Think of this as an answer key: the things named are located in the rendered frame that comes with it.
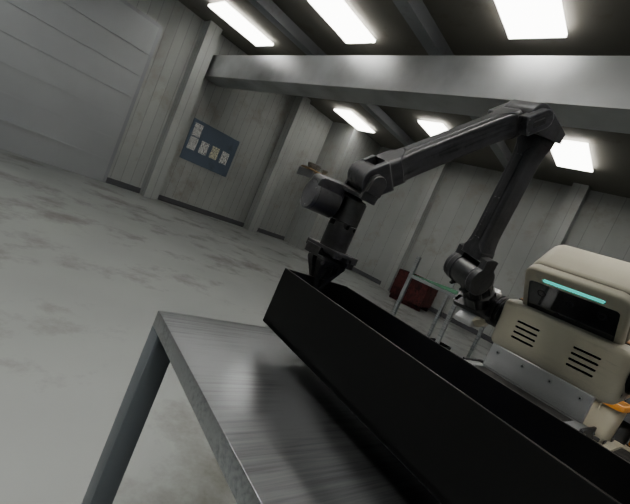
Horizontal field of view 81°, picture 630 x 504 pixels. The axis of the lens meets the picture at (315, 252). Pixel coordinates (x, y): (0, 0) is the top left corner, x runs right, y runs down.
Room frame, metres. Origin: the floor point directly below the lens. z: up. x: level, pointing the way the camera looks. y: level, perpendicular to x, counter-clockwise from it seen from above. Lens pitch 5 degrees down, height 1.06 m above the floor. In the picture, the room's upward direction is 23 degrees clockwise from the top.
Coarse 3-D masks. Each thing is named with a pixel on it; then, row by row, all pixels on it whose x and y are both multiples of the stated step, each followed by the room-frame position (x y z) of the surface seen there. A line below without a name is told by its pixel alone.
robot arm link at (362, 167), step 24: (480, 120) 0.78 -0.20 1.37; (504, 120) 0.78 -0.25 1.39; (528, 120) 0.76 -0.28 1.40; (552, 120) 0.79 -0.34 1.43; (432, 144) 0.74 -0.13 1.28; (456, 144) 0.76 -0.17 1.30; (480, 144) 0.78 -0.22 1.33; (360, 168) 0.72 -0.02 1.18; (384, 168) 0.70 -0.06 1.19; (408, 168) 0.73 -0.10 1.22; (432, 168) 0.76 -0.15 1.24; (384, 192) 0.72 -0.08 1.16
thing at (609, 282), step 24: (552, 264) 0.85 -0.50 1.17; (576, 264) 0.83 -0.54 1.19; (600, 264) 0.81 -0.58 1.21; (624, 264) 0.80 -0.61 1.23; (528, 288) 0.88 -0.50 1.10; (552, 288) 0.83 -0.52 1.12; (576, 288) 0.79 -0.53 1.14; (600, 288) 0.75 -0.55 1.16; (624, 288) 0.74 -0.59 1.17; (552, 312) 0.85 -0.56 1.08; (576, 312) 0.81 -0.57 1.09; (600, 312) 0.76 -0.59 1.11; (624, 312) 0.73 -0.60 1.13; (624, 336) 0.75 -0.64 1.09
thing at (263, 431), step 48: (192, 336) 0.59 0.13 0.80; (240, 336) 0.67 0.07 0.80; (144, 384) 0.61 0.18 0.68; (192, 384) 0.47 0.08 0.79; (240, 384) 0.51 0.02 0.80; (288, 384) 0.57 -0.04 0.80; (240, 432) 0.40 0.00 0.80; (288, 432) 0.44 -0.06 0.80; (336, 432) 0.49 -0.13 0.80; (96, 480) 0.61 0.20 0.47; (240, 480) 0.35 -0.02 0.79; (288, 480) 0.36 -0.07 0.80; (336, 480) 0.39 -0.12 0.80; (384, 480) 0.43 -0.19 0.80
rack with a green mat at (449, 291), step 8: (416, 264) 2.99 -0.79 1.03; (408, 280) 2.99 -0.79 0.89; (424, 280) 2.91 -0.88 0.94; (440, 288) 2.81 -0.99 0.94; (448, 288) 3.27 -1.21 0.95; (400, 296) 2.99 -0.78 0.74; (448, 296) 3.64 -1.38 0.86; (392, 312) 3.00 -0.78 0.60; (440, 312) 3.64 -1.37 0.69; (448, 312) 2.72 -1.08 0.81; (448, 320) 2.71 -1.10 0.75; (432, 328) 3.64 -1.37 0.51; (480, 328) 3.37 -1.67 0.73; (440, 336) 2.71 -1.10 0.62; (480, 336) 3.37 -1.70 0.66; (472, 344) 3.37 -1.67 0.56; (472, 352) 3.36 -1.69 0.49
